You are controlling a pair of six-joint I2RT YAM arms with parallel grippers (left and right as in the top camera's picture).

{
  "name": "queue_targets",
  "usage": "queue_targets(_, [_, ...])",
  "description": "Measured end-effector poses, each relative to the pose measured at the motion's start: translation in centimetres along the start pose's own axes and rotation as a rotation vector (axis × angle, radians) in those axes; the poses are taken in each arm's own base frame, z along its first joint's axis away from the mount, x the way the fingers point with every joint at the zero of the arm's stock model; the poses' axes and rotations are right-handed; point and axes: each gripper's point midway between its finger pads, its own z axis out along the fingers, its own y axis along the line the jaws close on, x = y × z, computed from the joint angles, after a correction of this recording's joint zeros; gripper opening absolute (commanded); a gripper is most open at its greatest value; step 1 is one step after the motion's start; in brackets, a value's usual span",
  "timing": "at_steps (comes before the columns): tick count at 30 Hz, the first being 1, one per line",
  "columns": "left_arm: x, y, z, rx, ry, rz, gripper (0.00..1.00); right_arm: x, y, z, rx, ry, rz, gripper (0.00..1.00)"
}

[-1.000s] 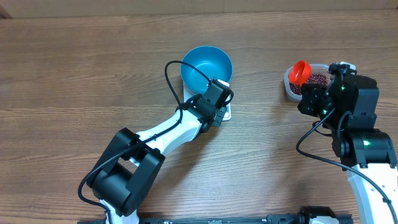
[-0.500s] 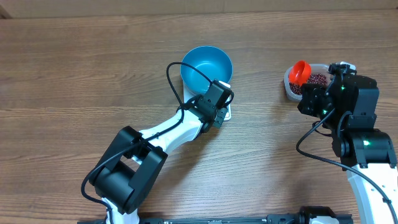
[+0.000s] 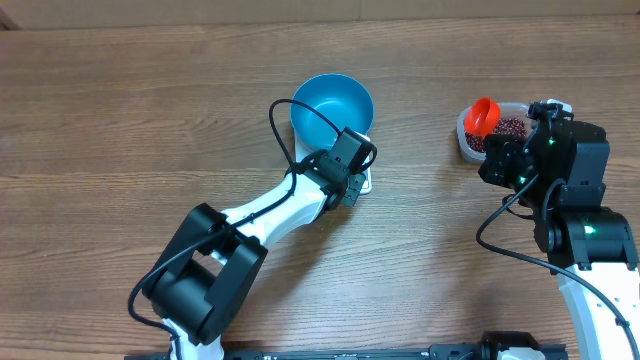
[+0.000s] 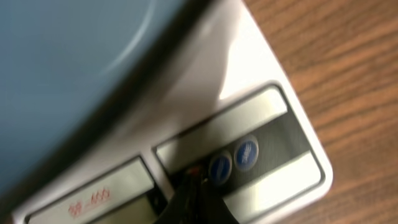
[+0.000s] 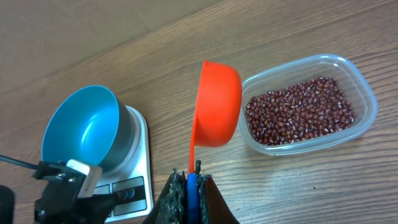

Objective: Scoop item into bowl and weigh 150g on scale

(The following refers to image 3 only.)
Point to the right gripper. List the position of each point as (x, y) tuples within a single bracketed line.
[(503, 157)]

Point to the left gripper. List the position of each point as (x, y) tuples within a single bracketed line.
[(357, 184)]

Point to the red measuring scoop blue handle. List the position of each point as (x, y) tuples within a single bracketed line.
[(483, 117)]

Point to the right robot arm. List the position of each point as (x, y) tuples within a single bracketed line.
[(558, 173)]

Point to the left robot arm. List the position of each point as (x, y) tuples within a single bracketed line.
[(202, 278)]

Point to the white digital kitchen scale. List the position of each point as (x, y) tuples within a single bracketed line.
[(302, 150)]

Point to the blue metal bowl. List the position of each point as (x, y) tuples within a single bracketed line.
[(343, 100)]

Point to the red azuki beans in container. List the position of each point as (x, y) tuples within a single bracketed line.
[(506, 126)]

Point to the clear plastic container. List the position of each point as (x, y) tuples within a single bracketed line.
[(508, 110)]

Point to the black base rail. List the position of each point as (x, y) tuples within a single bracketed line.
[(494, 345)]

